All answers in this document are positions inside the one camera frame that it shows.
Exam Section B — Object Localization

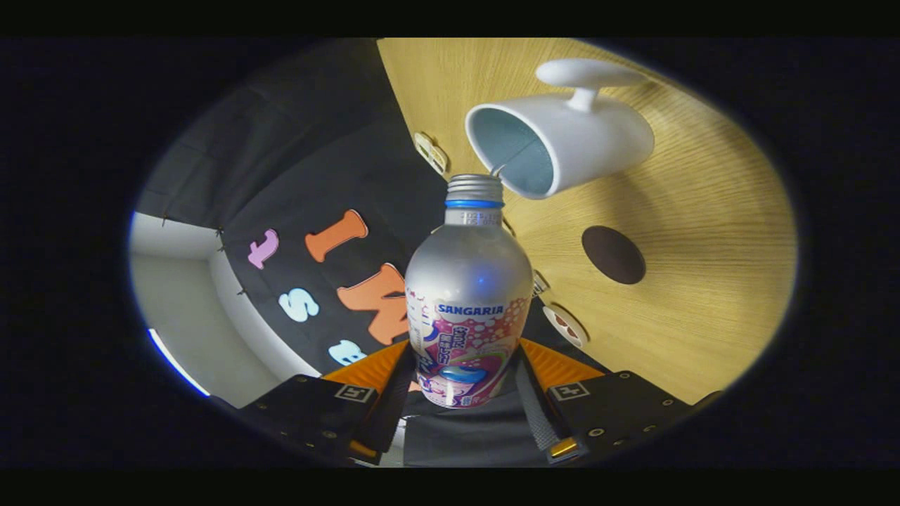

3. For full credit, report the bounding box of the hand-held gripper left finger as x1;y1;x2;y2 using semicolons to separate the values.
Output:
239;339;417;466

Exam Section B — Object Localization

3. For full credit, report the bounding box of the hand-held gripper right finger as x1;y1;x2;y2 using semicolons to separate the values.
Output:
515;337;698;465

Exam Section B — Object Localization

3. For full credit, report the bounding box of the silver juice bottle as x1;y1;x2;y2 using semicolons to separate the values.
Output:
404;174;534;409

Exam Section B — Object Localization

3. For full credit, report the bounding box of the dark brown round coaster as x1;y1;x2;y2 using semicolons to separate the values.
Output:
581;225;647;285

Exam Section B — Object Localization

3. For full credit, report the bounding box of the white cup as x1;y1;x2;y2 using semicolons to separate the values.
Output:
465;58;656;200

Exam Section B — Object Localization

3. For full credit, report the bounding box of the white round plate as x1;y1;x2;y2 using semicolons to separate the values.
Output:
541;304;589;350

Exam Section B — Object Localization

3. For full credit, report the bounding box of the large ceiling light panel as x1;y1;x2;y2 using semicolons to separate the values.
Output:
146;327;212;398

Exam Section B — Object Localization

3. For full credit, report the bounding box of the wooden table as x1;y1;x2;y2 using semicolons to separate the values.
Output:
376;38;799;405

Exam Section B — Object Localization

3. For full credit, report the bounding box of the white divided tray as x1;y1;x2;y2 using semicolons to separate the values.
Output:
413;131;449;176

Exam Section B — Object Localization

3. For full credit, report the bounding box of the black backdrop cloth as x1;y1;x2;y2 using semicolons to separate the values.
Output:
134;38;612;468

